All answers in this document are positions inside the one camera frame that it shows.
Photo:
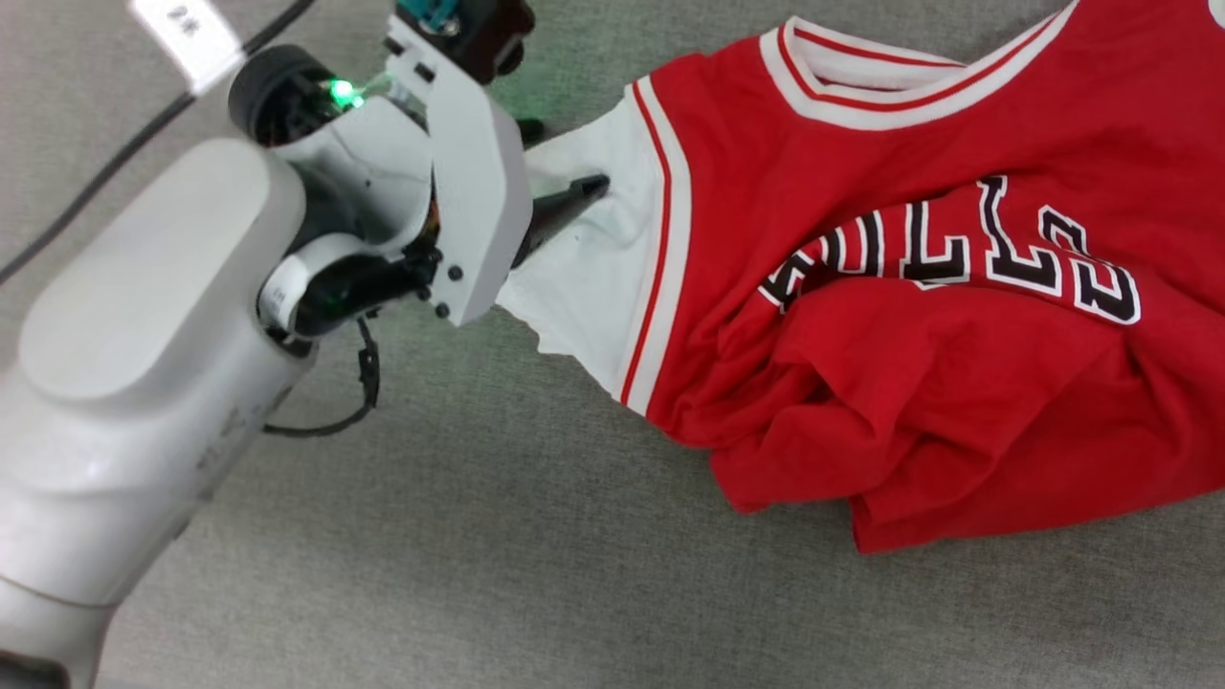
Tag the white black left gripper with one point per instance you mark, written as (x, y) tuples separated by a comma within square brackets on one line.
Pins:
[(474, 172)]

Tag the grey fabric sofa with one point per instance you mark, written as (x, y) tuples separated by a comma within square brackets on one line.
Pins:
[(459, 555)]

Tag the red basketball jersey white trim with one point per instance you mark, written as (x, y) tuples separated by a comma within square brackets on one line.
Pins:
[(909, 287)]

